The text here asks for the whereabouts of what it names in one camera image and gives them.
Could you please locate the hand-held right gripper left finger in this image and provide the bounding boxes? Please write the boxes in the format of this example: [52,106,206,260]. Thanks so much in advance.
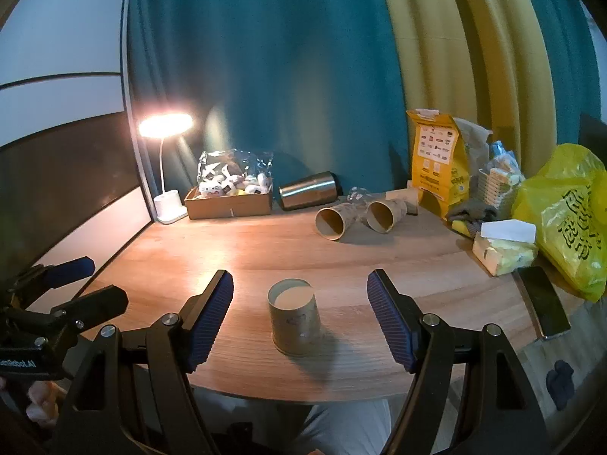
[56,269,234,455]

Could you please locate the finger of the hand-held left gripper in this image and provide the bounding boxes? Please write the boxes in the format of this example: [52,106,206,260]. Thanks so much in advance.
[8,256,96,297]
[0,284,130,342]

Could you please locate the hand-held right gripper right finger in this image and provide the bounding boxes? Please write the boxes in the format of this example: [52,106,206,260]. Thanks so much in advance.
[367,268,544,455]

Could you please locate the brown paper cup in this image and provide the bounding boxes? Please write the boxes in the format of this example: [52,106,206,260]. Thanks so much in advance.
[365,198,409,234]
[315,203,367,241]
[267,278,324,356]

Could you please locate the person's left hand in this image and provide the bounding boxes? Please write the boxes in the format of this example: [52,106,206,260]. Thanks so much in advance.
[0,379,68,425]

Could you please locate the shallow cardboard box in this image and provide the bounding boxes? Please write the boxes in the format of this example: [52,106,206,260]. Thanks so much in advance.
[183,184,275,221]

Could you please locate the cardboard tube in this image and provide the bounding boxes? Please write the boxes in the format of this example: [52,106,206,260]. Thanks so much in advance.
[385,188,424,215]

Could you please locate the person's grey trousers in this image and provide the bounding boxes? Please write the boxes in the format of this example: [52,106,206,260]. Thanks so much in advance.
[192,386,396,455]

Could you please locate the yellow tissue pack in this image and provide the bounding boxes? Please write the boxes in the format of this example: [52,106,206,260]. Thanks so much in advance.
[472,220,540,276]

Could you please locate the grey cloth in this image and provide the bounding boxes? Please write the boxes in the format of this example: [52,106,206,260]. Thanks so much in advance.
[447,200,500,239]

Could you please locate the white desk lamp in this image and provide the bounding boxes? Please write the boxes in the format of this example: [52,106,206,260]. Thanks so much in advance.
[138,113,193,224]

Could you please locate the clear bag of snacks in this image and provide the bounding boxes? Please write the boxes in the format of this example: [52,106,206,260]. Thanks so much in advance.
[196,149,275,198]

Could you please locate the stainless steel tumbler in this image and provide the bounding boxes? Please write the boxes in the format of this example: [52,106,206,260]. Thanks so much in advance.
[278,171,343,212]

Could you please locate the black smartphone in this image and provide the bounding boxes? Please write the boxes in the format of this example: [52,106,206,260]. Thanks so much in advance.
[516,266,572,340]

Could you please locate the yellow printed paper bag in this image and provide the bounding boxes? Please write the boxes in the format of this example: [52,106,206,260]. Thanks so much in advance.
[406,108,476,222]

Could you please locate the dark blue object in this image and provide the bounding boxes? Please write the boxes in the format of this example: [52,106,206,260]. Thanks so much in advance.
[545,359,578,411]

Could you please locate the yellow plastic bag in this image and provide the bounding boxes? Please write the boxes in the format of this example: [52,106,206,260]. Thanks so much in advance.
[511,143,607,303]

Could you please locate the teal curtain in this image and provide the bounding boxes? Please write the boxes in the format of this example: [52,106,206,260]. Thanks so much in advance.
[124,0,599,216]

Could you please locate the yellow curtain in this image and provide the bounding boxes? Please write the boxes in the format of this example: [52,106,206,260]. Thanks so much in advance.
[374,0,558,190]

